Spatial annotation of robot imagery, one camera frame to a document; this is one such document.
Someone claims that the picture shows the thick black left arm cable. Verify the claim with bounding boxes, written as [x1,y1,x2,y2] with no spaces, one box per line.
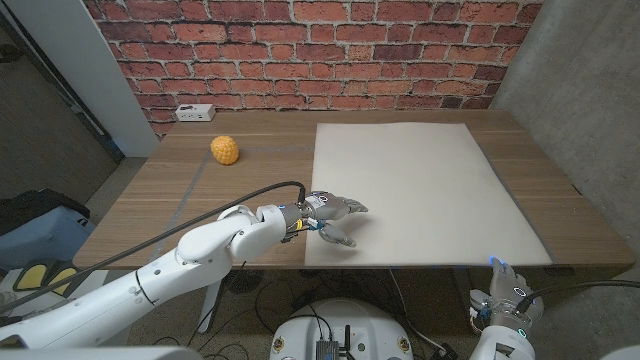
[0,180,307,315]

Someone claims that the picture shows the cream memory foam sheet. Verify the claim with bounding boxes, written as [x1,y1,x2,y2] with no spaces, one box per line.
[303,122,554,267]

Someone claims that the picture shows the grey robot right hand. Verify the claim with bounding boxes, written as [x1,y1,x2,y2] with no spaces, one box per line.
[468,257,545,330]

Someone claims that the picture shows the white robot torso base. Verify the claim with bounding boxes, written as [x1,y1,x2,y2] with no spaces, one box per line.
[269,298,415,360]

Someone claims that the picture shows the red brick printed backdrop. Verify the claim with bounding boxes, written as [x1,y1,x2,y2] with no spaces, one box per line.
[82,0,546,139]

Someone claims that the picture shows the white table leg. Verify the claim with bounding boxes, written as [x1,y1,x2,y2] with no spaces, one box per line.
[197,279,224,335]

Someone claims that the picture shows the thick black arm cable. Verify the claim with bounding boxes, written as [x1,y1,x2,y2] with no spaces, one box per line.
[0,180,307,315]
[515,279,640,314]

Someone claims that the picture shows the grey table leg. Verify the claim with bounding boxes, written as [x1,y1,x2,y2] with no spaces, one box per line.
[452,269,479,335]

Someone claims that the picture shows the black antenna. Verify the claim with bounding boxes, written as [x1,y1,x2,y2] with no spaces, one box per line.
[342,324,357,360]

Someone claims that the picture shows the white floor cable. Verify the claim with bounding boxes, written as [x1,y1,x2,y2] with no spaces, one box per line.
[388,268,447,354]

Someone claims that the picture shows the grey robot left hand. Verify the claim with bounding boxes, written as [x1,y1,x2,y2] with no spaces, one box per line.
[279,189,370,249]

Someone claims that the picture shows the black round floor object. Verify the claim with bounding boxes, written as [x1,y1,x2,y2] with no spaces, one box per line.
[223,269,264,295]

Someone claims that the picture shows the black yellow slipper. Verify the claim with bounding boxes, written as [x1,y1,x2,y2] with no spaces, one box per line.
[13,258,51,292]
[45,265,81,296]

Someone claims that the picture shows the black bag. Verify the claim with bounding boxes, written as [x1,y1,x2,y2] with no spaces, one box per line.
[0,188,91,235]

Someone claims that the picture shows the white power strip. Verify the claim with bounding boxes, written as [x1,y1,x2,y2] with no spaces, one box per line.
[174,103,217,123]

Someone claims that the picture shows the yellow toy pineapple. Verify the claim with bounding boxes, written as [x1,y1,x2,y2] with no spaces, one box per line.
[209,135,240,166]

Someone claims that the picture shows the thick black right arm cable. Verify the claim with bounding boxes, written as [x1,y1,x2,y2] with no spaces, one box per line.
[515,279,640,314]

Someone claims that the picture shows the blue storage container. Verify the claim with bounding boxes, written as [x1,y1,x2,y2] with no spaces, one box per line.
[0,206,96,271]

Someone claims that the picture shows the white wall panel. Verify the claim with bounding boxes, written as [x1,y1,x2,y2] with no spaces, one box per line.
[4,0,160,159]

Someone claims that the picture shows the small grey electronics box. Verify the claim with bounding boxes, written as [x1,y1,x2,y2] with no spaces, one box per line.
[314,338,342,360]

